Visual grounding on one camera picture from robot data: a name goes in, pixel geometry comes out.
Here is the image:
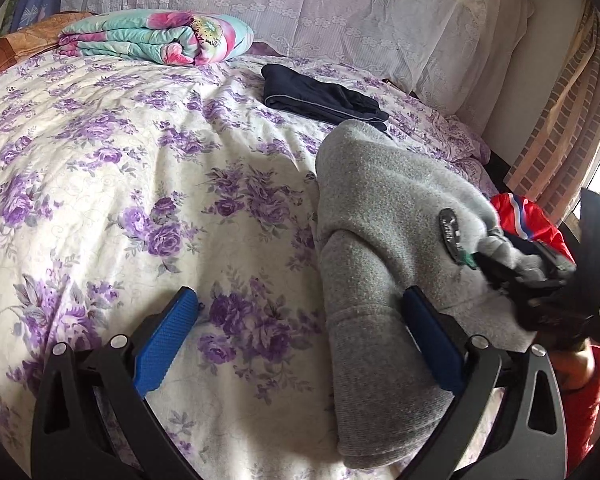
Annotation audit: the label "person's right hand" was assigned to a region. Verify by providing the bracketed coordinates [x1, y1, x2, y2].
[552, 342, 597, 391]

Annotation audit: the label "brick pattern curtain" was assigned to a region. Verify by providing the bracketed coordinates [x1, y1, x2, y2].
[507, 0, 600, 221]

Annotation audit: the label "orange brown cushion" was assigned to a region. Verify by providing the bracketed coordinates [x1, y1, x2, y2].
[0, 11, 97, 83]

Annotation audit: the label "grey fleece sweatshirt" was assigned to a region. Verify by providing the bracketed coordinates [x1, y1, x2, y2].
[314, 119, 576, 471]

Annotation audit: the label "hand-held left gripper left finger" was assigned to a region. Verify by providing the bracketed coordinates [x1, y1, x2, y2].
[30, 286, 201, 480]

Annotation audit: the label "navy blue pants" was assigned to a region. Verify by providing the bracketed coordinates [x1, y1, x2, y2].
[261, 63, 392, 133]

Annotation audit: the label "folded teal pink floral quilt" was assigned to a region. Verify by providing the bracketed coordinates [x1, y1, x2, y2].
[59, 10, 255, 67]

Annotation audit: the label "person's right forearm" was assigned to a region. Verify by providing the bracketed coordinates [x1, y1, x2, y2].
[562, 346, 600, 478]

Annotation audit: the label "white lace cloth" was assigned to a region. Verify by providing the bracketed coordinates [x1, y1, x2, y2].
[60, 0, 536, 121]

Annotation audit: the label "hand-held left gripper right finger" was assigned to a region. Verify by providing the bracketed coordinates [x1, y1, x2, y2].
[395, 285, 568, 480]

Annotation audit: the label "purple floral bedspread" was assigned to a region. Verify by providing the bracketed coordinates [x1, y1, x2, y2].
[0, 50, 501, 480]

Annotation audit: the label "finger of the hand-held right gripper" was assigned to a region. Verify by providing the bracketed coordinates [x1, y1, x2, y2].
[439, 207, 526, 311]
[537, 244, 578, 286]

